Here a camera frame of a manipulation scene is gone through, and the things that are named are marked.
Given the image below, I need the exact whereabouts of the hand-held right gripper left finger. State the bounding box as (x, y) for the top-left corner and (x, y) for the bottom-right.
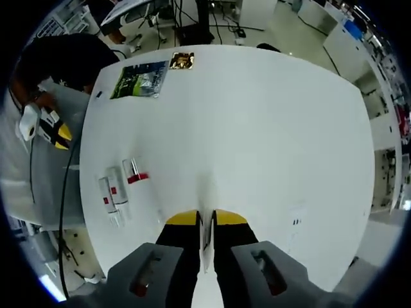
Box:
(107, 209), (202, 308)

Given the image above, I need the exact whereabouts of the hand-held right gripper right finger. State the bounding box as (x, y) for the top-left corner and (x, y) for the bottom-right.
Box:
(211, 209), (322, 308)

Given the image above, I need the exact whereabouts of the white skincare bottle red label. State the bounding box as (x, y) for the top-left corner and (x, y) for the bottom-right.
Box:
(98, 177), (121, 227)
(107, 166), (132, 222)

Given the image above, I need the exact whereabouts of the green black sachet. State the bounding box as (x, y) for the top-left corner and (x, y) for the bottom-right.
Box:
(110, 60), (170, 99)

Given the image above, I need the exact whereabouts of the clear skincare bottle red collar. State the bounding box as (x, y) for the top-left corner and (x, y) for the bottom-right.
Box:
(121, 156), (150, 185)

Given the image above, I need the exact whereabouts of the blue storage bin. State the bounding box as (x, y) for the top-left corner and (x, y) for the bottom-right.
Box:
(342, 19), (367, 42)

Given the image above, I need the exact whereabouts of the person's left hand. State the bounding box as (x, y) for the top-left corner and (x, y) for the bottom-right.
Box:
(30, 89), (58, 112)

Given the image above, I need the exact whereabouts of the grey mesh office chair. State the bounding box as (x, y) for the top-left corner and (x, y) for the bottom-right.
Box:
(0, 89), (87, 232)

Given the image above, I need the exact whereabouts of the gold brown sachet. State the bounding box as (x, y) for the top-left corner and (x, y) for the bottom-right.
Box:
(169, 52), (195, 71)

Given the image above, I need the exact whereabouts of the black metal stand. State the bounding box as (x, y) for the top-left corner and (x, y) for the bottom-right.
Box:
(175, 0), (215, 46)

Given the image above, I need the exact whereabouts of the thin dark cable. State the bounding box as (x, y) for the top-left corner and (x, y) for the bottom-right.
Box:
(28, 140), (37, 203)

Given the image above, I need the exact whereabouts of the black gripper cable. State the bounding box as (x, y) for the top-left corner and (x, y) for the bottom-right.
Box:
(58, 137), (82, 304)

